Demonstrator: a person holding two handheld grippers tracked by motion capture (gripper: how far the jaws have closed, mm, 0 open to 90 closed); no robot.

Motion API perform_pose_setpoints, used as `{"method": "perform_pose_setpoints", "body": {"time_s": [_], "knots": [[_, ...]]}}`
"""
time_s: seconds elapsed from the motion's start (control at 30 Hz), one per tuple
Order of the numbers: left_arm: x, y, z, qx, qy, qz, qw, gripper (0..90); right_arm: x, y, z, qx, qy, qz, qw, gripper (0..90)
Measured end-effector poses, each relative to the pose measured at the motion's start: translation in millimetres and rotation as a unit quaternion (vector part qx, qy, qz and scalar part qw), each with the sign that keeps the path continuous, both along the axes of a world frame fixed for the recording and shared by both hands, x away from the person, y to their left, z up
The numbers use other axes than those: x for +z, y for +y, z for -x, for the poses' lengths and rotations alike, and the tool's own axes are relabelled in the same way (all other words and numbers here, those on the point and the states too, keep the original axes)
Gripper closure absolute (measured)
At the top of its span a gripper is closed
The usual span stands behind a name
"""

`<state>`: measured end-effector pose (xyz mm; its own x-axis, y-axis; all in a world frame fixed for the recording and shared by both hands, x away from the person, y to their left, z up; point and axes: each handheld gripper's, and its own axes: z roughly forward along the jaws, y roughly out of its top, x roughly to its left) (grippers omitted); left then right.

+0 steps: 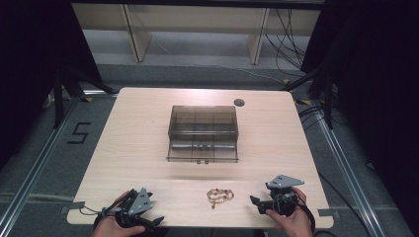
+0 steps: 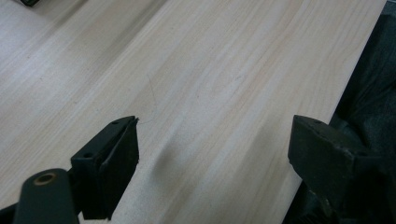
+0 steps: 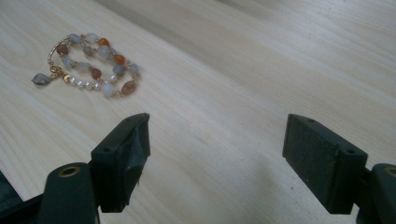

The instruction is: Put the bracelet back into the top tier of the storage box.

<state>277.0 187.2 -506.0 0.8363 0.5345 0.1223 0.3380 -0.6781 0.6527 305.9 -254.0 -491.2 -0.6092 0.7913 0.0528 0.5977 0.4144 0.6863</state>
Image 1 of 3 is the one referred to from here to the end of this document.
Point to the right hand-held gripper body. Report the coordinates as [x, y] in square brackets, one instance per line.
[284, 192]

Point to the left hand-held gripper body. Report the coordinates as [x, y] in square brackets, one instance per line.
[141, 201]

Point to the clear brown plastic drawer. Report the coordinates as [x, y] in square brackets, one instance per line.
[202, 150]

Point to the clear brown plastic drawer box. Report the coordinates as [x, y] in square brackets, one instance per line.
[203, 122]

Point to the person's right hand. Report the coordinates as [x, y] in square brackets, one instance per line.
[294, 222]

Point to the person's left hand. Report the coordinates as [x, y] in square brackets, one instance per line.
[110, 227]

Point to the grey tape piece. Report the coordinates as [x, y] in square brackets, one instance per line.
[77, 205]
[326, 212]

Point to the yellow black tape piece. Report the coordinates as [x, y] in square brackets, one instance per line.
[87, 99]
[303, 102]

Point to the round grey table grommet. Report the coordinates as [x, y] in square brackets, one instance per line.
[239, 102]

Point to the black metal stand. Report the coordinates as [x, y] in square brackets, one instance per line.
[326, 98]
[60, 98]

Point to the black curtain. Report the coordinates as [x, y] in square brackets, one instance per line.
[36, 59]
[372, 82]

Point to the light wooden shelf unit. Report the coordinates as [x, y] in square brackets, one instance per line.
[197, 23]

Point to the aluminium floor rail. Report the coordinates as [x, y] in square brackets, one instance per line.
[33, 174]
[349, 174]

